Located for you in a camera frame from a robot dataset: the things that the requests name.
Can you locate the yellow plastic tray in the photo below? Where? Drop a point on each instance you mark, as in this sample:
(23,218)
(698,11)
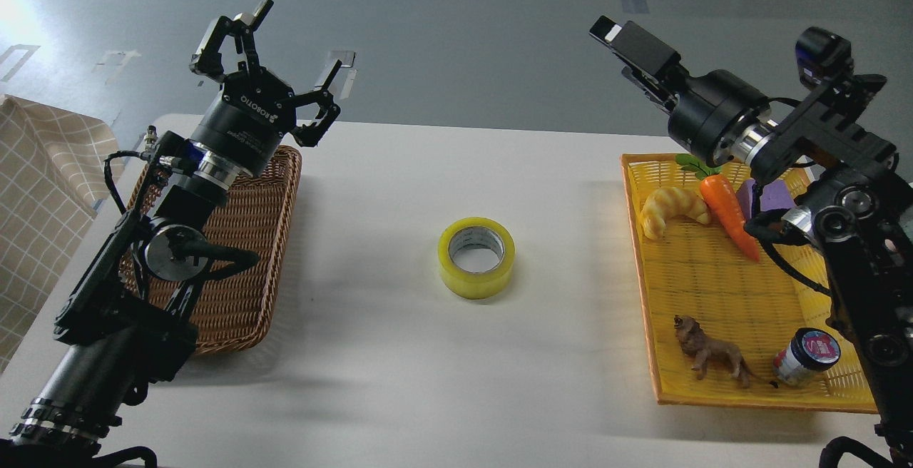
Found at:
(698,271)

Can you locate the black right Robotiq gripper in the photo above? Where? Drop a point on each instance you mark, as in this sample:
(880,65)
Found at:
(706,114)

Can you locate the grey floor outlet box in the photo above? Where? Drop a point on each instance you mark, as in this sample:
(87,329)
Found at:
(345,59)

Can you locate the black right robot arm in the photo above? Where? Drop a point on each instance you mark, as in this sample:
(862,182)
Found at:
(849,234)

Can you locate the orange toy carrot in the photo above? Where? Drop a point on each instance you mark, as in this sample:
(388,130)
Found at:
(719,196)

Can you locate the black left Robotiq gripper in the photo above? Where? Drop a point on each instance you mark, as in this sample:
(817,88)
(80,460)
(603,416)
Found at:
(244,124)

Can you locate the toy croissant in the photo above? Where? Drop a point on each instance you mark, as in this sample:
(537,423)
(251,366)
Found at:
(669,202)

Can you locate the small jar with red lid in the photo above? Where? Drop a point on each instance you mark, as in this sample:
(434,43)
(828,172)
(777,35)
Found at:
(810,353)

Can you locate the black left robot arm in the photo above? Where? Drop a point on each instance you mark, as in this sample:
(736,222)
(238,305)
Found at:
(127,323)

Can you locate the yellow tape roll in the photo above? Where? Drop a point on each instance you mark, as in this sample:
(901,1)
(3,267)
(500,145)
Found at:
(476,258)

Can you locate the brown toy lion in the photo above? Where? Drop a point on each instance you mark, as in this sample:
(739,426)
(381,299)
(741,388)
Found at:
(696,343)

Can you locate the brown wicker basket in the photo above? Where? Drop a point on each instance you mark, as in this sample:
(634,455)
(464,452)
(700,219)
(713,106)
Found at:
(236,313)

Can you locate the beige checkered cloth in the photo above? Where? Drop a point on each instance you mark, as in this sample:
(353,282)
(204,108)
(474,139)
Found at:
(51,183)

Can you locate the purple foam cube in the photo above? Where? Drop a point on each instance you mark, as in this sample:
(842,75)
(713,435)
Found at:
(774,196)

